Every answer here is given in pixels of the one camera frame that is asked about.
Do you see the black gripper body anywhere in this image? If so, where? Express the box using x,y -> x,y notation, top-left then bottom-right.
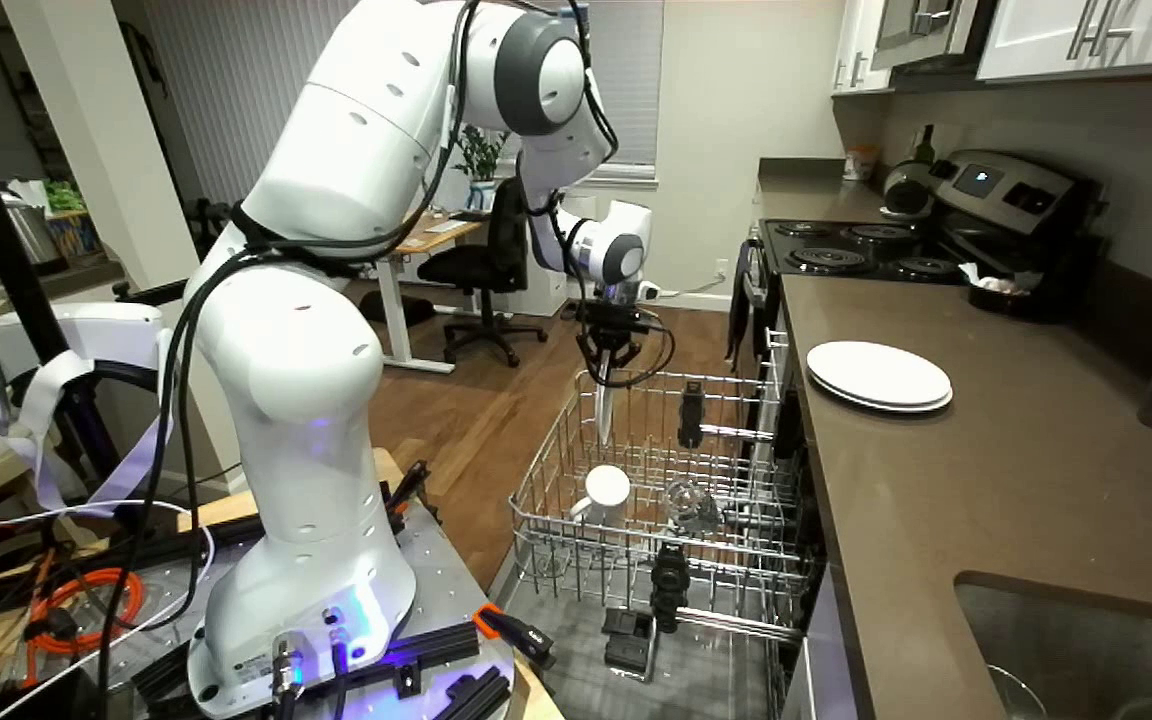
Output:
574,297 -> 668,355

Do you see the stack of white plates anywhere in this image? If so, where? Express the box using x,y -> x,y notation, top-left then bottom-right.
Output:
801,336 -> 959,421

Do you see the steel kitchen sink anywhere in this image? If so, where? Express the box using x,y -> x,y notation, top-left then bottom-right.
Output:
953,569 -> 1152,720

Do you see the black bottle in rack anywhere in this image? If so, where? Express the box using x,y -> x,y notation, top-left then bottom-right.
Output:
671,377 -> 713,450

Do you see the white mug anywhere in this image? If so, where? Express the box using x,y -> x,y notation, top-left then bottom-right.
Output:
564,460 -> 635,528

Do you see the dark hanging towel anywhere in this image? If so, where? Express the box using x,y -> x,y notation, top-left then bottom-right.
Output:
721,235 -> 778,379

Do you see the black office chair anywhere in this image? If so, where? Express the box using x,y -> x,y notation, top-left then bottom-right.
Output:
413,175 -> 558,370

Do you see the clear drinking glass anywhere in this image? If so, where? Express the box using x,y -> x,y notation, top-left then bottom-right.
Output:
664,476 -> 731,535

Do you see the wooden desk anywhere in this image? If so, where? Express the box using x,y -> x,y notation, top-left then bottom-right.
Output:
342,206 -> 498,379

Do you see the green potted plant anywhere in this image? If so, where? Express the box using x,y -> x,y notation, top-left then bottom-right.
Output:
451,125 -> 517,216

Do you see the orange and black clamp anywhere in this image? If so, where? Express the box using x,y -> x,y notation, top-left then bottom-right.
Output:
472,601 -> 560,670

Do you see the dark kettle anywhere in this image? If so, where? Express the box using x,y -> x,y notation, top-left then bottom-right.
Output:
876,120 -> 949,220

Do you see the dishwasher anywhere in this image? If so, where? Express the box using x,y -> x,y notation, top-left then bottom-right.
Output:
490,563 -> 825,720

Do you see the black and steel stove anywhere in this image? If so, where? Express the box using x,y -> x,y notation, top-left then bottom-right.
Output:
747,144 -> 1112,328

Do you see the white upper cabinet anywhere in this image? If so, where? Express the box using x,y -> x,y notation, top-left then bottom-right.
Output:
973,0 -> 1152,88
828,0 -> 898,101

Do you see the black pan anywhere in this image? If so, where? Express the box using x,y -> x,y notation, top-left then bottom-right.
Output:
956,256 -> 1078,324

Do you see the steel microwave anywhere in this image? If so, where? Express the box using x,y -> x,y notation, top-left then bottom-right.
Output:
872,0 -> 996,73

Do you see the wire dishwasher rack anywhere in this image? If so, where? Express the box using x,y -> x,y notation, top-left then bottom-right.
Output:
506,365 -> 825,646

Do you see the black metal bracket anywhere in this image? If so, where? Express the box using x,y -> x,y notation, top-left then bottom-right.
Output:
355,615 -> 490,693

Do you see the white strap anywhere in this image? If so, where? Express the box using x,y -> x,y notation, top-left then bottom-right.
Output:
0,348 -> 183,528

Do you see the orange cable coil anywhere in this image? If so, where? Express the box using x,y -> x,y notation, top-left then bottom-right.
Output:
17,563 -> 154,659

